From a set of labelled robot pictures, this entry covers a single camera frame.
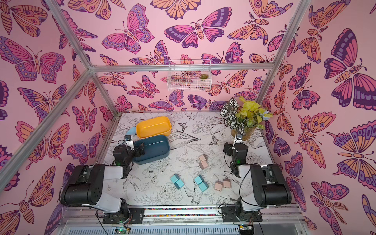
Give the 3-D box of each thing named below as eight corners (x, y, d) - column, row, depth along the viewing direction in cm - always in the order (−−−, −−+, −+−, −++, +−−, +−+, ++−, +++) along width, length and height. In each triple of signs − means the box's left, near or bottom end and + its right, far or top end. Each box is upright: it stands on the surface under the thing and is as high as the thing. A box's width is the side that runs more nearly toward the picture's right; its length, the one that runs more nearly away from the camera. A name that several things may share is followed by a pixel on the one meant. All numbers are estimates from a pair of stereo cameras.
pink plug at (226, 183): (223, 188, 84) (224, 187, 83) (222, 179, 87) (223, 178, 86) (230, 188, 84) (231, 187, 83) (229, 179, 87) (230, 178, 86)
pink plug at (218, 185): (214, 190, 84) (214, 189, 82) (214, 181, 87) (215, 180, 85) (221, 191, 83) (222, 190, 82) (222, 182, 86) (222, 181, 85)
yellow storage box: (135, 143, 104) (132, 138, 99) (141, 121, 118) (139, 115, 113) (169, 143, 104) (168, 138, 99) (171, 121, 118) (170, 115, 113)
